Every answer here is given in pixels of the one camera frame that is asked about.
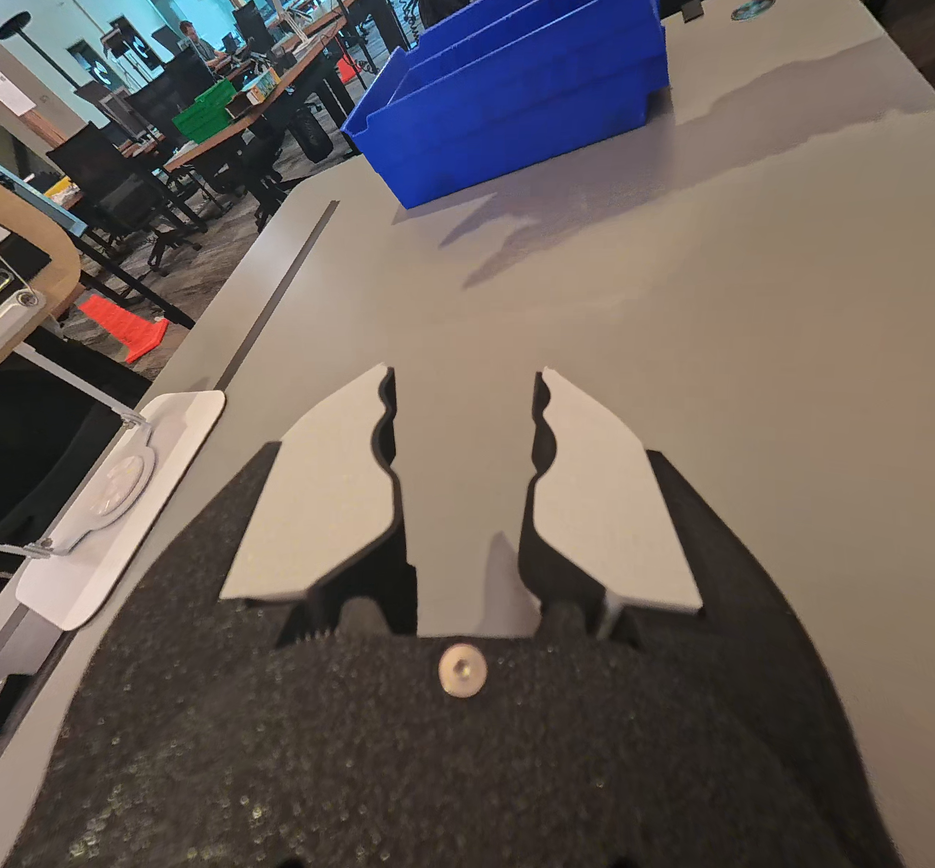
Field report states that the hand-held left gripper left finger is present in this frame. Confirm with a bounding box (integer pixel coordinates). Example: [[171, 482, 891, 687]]
[[219, 362, 406, 602]]

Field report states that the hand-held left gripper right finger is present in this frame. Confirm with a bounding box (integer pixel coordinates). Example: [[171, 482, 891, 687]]
[[519, 367, 704, 613]]

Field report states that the green storage bin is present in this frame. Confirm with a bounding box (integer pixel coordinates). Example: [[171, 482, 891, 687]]
[[173, 79, 247, 140]]

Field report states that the orange traffic cone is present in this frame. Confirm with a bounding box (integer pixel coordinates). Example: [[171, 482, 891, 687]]
[[78, 296, 170, 365]]

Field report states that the instruction sign on white stand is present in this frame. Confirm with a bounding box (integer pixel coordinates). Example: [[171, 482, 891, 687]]
[[0, 167, 227, 631]]

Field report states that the black floor lamp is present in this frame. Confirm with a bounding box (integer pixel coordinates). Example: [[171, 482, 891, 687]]
[[0, 13, 83, 91]]

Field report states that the blue plastic bin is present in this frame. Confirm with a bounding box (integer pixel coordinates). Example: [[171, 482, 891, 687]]
[[341, 0, 671, 210]]

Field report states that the long wooden workbench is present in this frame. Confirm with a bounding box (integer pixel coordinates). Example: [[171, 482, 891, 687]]
[[120, 0, 413, 226]]

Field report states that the black office chair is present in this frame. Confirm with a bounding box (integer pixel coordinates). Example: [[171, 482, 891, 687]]
[[47, 121, 209, 277]]

